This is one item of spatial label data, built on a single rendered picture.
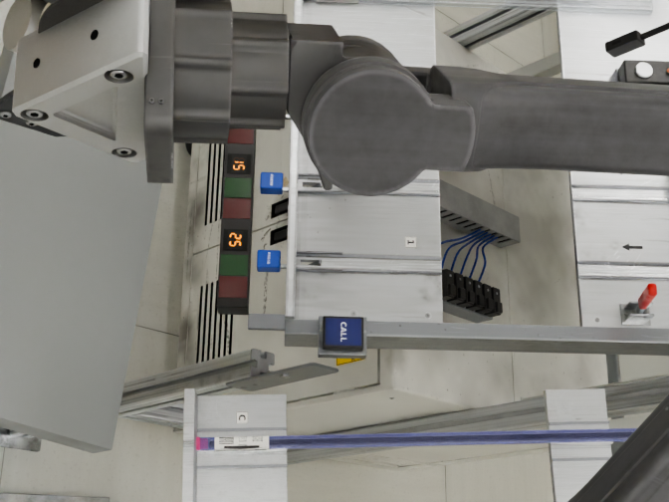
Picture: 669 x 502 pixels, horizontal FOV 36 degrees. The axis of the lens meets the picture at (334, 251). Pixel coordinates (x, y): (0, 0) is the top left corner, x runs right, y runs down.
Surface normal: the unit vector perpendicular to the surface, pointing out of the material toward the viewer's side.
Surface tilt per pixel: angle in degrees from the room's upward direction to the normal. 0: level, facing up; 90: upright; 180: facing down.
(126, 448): 0
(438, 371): 0
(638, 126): 51
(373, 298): 42
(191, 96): 60
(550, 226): 0
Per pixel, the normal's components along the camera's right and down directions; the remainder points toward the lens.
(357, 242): 0.05, -0.35
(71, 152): 0.71, -0.24
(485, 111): 0.38, 0.34
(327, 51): 0.13, 0.39
